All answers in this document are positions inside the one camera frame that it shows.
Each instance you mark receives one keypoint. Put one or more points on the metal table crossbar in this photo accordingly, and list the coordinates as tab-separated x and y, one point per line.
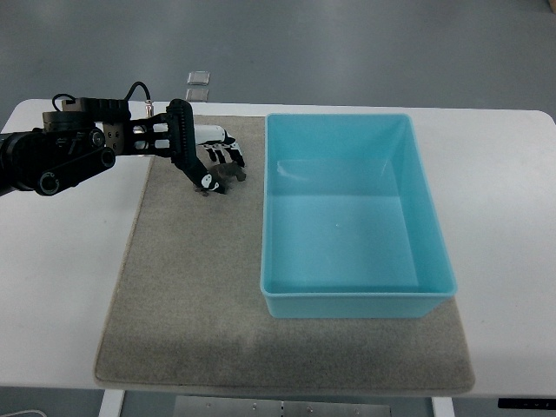
213	406

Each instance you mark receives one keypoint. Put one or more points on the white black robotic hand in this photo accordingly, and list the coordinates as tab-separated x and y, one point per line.
221	148

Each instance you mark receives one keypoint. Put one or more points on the grey felt mat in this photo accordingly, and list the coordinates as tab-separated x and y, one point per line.
187	313

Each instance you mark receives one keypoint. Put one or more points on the lower floor socket plate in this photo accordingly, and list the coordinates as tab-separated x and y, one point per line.
197	95

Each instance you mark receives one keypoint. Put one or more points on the white table leg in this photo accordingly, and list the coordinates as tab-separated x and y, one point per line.
443	407
111	404

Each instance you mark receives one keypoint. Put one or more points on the blue plastic box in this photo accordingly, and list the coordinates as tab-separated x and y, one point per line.
349	225

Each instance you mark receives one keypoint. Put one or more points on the white right table leg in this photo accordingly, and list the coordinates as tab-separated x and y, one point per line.
443	407

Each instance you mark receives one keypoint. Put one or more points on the brown toy hippo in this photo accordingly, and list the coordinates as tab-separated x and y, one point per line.
219	176

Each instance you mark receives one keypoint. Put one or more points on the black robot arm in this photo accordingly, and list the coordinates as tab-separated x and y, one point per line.
84	138

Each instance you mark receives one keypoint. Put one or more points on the white left table leg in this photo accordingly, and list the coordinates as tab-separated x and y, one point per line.
111	404

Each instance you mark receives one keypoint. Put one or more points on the black table control panel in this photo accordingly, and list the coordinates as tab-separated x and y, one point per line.
527	403

